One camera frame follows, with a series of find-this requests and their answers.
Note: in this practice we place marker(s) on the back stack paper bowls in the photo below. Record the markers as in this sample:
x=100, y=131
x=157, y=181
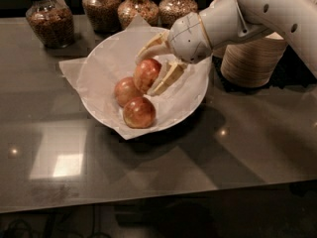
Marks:
x=219, y=53

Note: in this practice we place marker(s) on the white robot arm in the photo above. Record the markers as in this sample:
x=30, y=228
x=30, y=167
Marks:
x=231, y=22

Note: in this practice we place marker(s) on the stack paper bowls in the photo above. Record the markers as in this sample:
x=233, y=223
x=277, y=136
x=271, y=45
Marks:
x=251, y=65
x=219, y=53

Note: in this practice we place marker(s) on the glass cereal jar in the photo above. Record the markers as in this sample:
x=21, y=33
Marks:
x=52, y=23
x=129, y=9
x=102, y=14
x=171, y=10

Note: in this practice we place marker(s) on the white rounded gripper body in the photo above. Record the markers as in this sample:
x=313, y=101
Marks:
x=188, y=39

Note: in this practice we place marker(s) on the front stack paper bowls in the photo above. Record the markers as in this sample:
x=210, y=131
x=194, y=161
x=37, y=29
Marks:
x=251, y=65

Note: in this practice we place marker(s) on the black mat under stacks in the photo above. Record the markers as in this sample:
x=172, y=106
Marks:
x=290, y=71

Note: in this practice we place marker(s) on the white bowl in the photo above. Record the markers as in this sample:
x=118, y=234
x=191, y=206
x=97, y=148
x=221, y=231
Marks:
x=109, y=66

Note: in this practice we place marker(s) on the white paper liner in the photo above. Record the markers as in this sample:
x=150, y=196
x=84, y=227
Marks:
x=95, y=76

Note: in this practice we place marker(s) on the leftmost glass cereal jar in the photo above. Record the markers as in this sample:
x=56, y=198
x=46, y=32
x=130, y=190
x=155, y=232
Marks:
x=52, y=23

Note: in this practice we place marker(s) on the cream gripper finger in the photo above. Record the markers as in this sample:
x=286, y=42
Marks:
x=156, y=46
x=170, y=72

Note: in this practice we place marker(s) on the red apple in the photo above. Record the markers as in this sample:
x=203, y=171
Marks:
x=139, y=113
x=125, y=90
x=146, y=73

